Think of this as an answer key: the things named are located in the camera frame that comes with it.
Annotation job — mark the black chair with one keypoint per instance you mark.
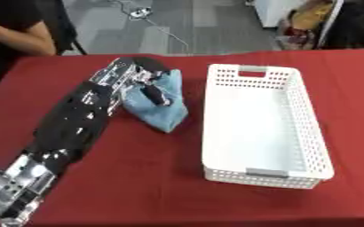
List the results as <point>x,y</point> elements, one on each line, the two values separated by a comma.
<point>66,28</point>

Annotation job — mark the yellow and red bag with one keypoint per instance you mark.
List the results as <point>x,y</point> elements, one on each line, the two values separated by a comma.
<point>304,25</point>

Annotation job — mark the white perforated plastic basket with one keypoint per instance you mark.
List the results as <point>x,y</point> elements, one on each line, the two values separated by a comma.
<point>260,124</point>

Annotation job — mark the white cabinet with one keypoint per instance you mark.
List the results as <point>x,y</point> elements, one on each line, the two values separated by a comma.
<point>273,11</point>

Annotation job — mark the person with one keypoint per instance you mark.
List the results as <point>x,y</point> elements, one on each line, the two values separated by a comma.
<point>9,35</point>

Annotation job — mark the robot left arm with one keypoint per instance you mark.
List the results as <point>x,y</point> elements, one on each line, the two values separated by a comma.
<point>71,124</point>

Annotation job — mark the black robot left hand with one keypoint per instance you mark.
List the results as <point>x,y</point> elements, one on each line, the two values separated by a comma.
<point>150,75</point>

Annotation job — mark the light blue cloth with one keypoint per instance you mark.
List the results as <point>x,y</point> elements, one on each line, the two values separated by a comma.
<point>159,109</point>

